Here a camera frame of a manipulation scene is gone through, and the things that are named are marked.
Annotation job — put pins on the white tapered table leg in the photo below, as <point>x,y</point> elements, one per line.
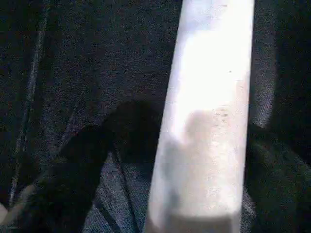
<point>206,97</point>

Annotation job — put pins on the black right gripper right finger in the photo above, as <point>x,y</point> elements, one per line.
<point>279,194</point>

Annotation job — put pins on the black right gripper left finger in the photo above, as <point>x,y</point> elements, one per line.
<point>73,182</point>

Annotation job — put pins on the black work mat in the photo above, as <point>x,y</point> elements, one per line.
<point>85,60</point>

